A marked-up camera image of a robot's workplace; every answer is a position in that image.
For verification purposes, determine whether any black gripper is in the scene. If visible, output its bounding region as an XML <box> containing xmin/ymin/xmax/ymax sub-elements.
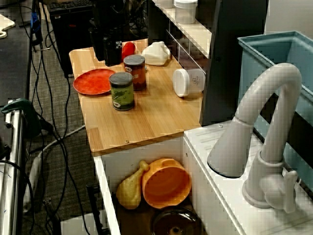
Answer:
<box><xmin>88</xmin><ymin>25</ymin><xmax>123</xmax><ymax>67</ymax></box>

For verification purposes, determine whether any red toy chili pepper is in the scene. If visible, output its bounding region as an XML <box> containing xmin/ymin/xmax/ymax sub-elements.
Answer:
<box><xmin>121</xmin><ymin>41</ymin><xmax>136</xmax><ymax>62</ymax></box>

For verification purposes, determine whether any red round plate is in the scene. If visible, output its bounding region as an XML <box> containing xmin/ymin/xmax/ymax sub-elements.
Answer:
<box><xmin>72</xmin><ymin>69</ymin><xmax>117</xmax><ymax>96</ymax></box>

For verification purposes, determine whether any black computer tower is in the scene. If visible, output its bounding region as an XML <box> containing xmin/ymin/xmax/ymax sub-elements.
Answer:
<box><xmin>48</xmin><ymin>2</ymin><xmax>96</xmax><ymax>78</ymax></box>

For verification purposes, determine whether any red label toy can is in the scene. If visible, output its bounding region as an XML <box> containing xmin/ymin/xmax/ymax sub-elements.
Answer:
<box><xmin>123</xmin><ymin>54</ymin><xmax>147</xmax><ymax>91</ymax></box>

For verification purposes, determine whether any green label toy can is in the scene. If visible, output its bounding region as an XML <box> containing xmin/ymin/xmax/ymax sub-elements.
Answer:
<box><xmin>109</xmin><ymin>71</ymin><xmax>135</xmax><ymax>112</ymax></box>

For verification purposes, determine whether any white toy milk jug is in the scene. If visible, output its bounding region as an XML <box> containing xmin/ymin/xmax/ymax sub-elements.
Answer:
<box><xmin>141</xmin><ymin>41</ymin><xmax>172</xmax><ymax>66</ymax></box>

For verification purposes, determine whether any black keyboard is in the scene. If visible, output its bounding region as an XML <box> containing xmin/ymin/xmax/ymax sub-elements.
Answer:
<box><xmin>47</xmin><ymin>0</ymin><xmax>93</xmax><ymax>12</ymax></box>

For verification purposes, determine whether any wooden counter board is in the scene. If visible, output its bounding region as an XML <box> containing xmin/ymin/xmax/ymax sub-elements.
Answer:
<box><xmin>69</xmin><ymin>38</ymin><xmax>203</xmax><ymax>157</ymax></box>

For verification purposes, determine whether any white lidded jar with print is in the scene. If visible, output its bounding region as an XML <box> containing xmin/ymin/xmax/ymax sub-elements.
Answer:
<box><xmin>172</xmin><ymin>68</ymin><xmax>206</xmax><ymax>98</ymax></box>

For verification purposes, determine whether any plain white lidded jar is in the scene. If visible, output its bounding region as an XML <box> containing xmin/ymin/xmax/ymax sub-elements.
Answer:
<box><xmin>173</xmin><ymin>0</ymin><xmax>198</xmax><ymax>24</ymax></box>

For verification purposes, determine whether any dark tiled backsplash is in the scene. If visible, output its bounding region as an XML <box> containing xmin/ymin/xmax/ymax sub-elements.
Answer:
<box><xmin>166</xmin><ymin>17</ymin><xmax>208</xmax><ymax>74</ymax></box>

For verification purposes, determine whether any beige shelf ledge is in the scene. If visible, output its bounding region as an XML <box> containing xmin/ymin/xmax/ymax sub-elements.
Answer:
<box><xmin>151</xmin><ymin>0</ymin><xmax>212</xmax><ymax>59</ymax></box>

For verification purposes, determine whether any black desk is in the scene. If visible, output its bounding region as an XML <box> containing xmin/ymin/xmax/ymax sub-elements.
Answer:
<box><xmin>0</xmin><ymin>24</ymin><xmax>31</xmax><ymax>102</ymax></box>

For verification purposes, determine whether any green clamp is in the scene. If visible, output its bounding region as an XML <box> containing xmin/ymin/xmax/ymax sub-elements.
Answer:
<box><xmin>0</xmin><ymin>97</ymin><xmax>43</xmax><ymax>139</ymax></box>

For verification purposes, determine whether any dark grey upright panel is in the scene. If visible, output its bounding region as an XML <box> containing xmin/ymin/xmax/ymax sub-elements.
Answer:
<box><xmin>199</xmin><ymin>0</ymin><xmax>269</xmax><ymax>127</ymax></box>

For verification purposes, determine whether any yellow toy chicken drumstick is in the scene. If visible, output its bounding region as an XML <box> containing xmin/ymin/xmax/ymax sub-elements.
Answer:
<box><xmin>116</xmin><ymin>160</ymin><xmax>150</xmax><ymax>211</ymax></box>

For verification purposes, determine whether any white power strip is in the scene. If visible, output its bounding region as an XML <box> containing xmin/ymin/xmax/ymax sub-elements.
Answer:
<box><xmin>23</xmin><ymin>151</ymin><xmax>44</xmax><ymax>212</ymax></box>

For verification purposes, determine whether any orange plastic bowl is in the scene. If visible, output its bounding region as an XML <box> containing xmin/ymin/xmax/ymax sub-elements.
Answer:
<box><xmin>141</xmin><ymin>158</ymin><xmax>193</xmax><ymax>210</ymax></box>

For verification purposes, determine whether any teal plastic bin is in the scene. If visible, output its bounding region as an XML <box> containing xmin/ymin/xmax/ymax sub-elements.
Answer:
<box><xmin>237</xmin><ymin>30</ymin><xmax>313</xmax><ymax>184</ymax></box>

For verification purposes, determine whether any white box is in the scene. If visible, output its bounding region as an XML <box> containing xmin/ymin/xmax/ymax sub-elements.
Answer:
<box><xmin>60</xmin><ymin>212</ymin><xmax>103</xmax><ymax>235</ymax></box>

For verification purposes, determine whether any black pot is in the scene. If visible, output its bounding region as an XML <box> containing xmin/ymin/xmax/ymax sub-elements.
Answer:
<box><xmin>151</xmin><ymin>207</ymin><xmax>203</xmax><ymax>235</ymax></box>

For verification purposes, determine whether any white toy sink unit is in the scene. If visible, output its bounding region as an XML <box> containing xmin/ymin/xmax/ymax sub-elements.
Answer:
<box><xmin>94</xmin><ymin>121</ymin><xmax>313</xmax><ymax>235</ymax></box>

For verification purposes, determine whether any grey toy faucet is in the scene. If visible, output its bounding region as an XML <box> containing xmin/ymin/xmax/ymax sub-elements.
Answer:
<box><xmin>207</xmin><ymin>63</ymin><xmax>303</xmax><ymax>213</ymax></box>

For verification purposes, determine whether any blue cable connector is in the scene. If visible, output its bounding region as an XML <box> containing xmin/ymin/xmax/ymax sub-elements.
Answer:
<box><xmin>31</xmin><ymin>12</ymin><xmax>41</xmax><ymax>34</ymax></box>

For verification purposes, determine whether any white cable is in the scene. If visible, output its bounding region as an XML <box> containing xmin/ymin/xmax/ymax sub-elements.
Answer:
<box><xmin>40</xmin><ymin>124</ymin><xmax>86</xmax><ymax>154</ymax></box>

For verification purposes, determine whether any metal rail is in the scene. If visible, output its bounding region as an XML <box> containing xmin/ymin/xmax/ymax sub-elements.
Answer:
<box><xmin>0</xmin><ymin>100</ymin><xmax>25</xmax><ymax>235</ymax></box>

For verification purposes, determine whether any black door handle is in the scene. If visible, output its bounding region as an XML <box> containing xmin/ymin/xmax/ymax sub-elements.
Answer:
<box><xmin>86</xmin><ymin>183</ymin><xmax>110</xmax><ymax>235</ymax></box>

